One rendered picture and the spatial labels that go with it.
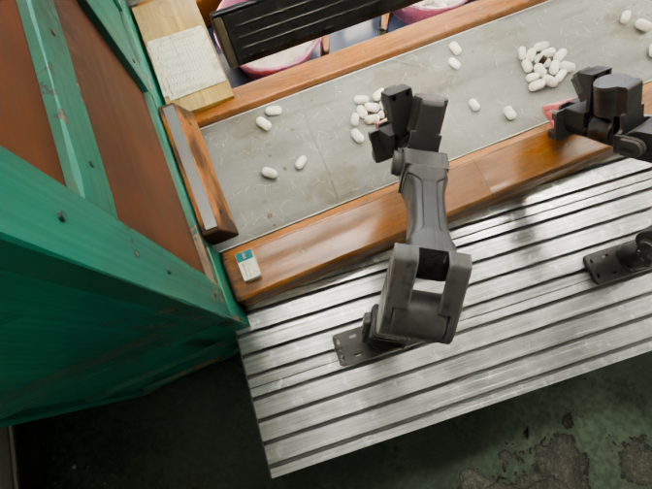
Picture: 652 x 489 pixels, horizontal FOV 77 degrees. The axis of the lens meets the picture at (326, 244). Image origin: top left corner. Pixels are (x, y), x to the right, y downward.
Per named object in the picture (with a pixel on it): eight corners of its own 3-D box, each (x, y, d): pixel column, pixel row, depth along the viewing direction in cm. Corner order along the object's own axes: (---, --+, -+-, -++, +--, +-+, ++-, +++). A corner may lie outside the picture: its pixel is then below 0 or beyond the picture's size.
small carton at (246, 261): (262, 277, 83) (260, 275, 81) (246, 282, 83) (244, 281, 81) (252, 250, 85) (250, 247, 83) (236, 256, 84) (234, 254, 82)
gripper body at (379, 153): (366, 130, 78) (381, 143, 72) (414, 112, 79) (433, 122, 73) (373, 160, 82) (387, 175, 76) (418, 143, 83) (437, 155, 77)
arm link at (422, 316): (371, 307, 82) (397, 282, 50) (405, 312, 82) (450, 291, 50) (367, 338, 81) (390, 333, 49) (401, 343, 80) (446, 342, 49)
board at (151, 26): (235, 98, 94) (234, 95, 93) (173, 120, 93) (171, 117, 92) (191, -8, 102) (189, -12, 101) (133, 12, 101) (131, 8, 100)
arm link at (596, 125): (581, 112, 80) (611, 120, 74) (606, 99, 80) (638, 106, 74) (582, 143, 84) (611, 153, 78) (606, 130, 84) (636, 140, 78)
